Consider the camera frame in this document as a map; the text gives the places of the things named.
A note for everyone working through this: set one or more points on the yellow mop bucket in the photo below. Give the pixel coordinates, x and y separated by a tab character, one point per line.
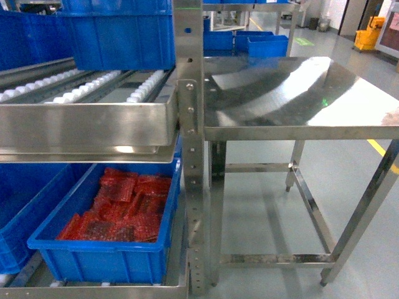
365	40

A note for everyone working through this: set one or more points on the steel roller shelf rack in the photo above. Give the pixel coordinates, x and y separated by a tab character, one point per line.
57	113

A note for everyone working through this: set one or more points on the red bubble wrap bags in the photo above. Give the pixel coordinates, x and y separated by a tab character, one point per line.
127	208

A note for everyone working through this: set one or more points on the blue bin on upper shelf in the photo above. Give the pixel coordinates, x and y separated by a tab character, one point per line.
120	35

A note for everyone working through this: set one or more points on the stainless steel table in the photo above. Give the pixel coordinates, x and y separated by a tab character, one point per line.
298	99

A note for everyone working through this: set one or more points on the blue bin with red bags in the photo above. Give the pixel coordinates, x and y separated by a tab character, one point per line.
98	261

